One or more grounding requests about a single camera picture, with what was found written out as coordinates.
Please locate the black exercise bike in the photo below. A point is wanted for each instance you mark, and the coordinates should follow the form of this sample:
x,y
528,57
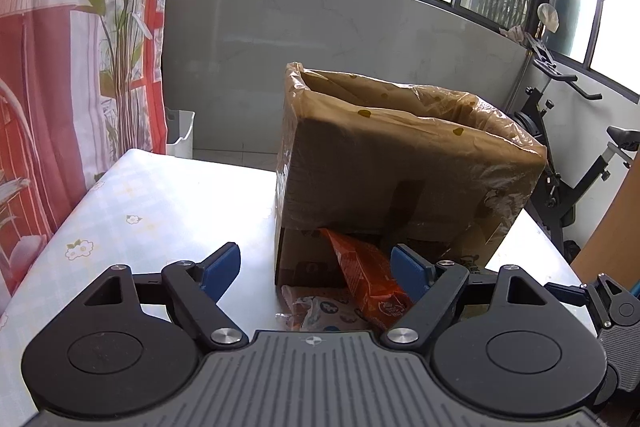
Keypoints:
x,y
570,197

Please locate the white cloth on bike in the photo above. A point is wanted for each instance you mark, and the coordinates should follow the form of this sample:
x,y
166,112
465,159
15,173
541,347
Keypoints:
x,y
548,17

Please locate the floral tablecloth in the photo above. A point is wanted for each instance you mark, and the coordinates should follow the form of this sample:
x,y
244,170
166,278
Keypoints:
x,y
150,207

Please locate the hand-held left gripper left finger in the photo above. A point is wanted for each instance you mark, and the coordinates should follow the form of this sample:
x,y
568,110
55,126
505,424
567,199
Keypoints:
x,y
222,269

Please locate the white plastic bin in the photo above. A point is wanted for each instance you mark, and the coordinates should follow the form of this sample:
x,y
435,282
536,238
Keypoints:
x,y
181,132

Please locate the brown cardboard box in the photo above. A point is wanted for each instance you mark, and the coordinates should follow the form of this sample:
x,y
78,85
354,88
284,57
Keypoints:
x,y
350,172

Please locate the wooden board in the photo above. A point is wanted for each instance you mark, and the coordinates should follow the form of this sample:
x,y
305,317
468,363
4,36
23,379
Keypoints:
x,y
612,237

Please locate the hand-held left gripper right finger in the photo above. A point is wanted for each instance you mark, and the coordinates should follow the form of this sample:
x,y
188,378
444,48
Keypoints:
x,y
407,269

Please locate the clear bread snack packet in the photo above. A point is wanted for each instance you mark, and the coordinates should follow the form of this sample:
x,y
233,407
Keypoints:
x,y
327,312

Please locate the orange snack packet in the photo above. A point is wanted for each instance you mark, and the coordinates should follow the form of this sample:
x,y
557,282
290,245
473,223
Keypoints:
x,y
367,274

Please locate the red patterned curtain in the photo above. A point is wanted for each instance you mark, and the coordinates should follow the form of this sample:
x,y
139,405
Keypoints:
x,y
50,107

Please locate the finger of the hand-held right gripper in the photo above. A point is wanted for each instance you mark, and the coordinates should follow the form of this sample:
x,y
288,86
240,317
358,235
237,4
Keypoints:
x,y
617,302

